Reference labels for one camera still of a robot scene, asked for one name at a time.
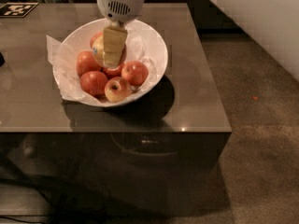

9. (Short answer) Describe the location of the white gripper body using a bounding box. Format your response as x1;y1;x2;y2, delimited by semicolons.
96;0;145;27

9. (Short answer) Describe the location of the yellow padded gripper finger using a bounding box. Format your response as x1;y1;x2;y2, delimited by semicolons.
103;26;128;69

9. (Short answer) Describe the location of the yellow-red apple with sticker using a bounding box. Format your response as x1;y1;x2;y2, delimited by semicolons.
91;35;126;68

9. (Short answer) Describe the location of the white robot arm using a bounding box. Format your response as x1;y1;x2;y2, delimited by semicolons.
96;0;299;80

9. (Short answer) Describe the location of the red apple at back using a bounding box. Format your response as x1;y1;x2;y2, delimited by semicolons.
90;31;103;48

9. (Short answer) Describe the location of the red apple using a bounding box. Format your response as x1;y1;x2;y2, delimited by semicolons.
80;71;108;97
90;31;103;48
121;61;149;86
102;63;124;78
76;51;101;77

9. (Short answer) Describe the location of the red apple in middle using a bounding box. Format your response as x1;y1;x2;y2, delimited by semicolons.
102;63;124;78

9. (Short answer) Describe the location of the red apple at left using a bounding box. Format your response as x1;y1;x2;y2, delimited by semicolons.
76;51;101;77

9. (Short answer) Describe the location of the red apple at right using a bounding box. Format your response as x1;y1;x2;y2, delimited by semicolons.
121;61;149;86

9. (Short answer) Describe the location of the white ceramic bowl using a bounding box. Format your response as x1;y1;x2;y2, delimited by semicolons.
52;18;169;108

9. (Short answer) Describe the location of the red apple front left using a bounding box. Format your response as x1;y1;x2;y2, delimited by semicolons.
80;71;108;97

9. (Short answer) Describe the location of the yellow-red apple at front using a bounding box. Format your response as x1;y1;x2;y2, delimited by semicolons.
105;77;133;103

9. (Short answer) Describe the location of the white crumpled paper liner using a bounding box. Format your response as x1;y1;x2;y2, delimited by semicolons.
46;27;163;107

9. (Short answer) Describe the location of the black white fiducial marker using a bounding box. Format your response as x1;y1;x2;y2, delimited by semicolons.
0;2;38;18

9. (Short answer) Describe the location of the dark object at left edge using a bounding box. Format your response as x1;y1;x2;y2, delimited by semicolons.
0;52;6;67

